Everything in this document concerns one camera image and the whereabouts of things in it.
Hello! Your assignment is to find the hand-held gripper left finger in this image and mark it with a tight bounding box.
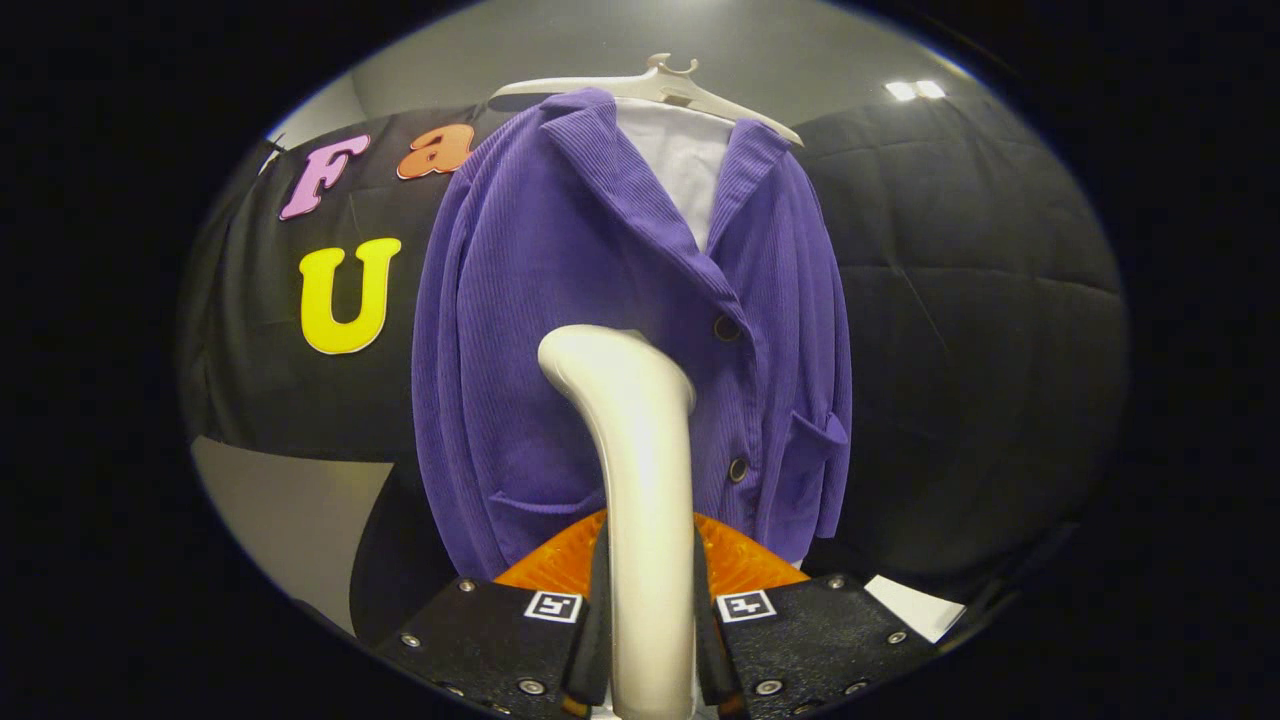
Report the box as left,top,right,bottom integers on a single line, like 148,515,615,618
378,508,613,719

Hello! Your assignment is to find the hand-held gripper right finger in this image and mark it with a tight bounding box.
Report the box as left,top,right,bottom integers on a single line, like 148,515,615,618
692,510,941,719

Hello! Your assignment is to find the white garment steamer head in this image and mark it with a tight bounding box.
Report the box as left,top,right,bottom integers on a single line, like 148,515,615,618
537,325,698,720

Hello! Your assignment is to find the purple corduroy jacket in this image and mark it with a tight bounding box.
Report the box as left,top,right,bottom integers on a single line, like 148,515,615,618
410,88,853,581

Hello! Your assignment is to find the white shirt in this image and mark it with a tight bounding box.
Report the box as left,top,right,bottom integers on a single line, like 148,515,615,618
612,97,736,253

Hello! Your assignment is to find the white clothes hanger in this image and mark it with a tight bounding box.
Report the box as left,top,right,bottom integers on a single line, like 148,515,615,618
490,53,804,148

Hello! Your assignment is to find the white flat board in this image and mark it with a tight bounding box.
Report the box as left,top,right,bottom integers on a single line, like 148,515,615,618
865,575,966,643

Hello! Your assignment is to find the black backdrop cloth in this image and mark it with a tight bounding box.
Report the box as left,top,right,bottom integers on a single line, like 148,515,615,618
180,95,1131,641

